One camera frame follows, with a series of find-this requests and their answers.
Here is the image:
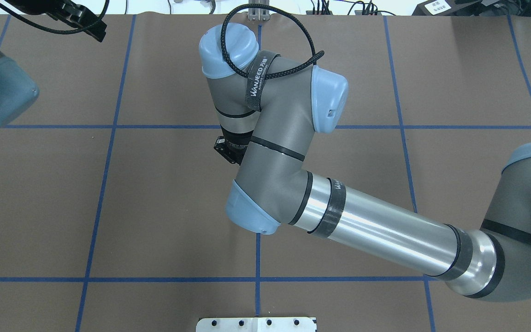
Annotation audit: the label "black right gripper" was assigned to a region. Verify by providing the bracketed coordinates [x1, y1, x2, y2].
[213, 135, 249, 165]

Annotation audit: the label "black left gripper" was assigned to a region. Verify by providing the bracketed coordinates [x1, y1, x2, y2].
[7, 0, 107, 42]

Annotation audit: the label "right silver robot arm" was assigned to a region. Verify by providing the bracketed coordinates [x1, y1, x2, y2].
[199, 23, 531, 302]

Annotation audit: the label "far orange black usb hub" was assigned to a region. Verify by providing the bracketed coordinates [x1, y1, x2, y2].
[306, 0, 333, 16]

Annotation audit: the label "orange black usb hub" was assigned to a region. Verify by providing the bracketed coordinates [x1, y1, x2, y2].
[355, 0, 383, 16]
[306, 0, 333, 16]

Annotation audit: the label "near orange black usb hub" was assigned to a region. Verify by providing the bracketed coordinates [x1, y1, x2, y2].
[355, 0, 383, 16]

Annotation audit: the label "blue tape grid lines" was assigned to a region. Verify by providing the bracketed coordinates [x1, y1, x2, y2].
[0, 13, 531, 332]

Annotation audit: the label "dark box with label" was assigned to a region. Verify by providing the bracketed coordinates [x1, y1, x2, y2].
[411, 0, 455, 17]

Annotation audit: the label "aluminium frame post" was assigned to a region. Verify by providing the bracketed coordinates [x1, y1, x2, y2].
[247, 2, 271, 22]

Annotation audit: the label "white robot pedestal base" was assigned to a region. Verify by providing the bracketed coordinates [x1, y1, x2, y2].
[195, 317, 318, 332]

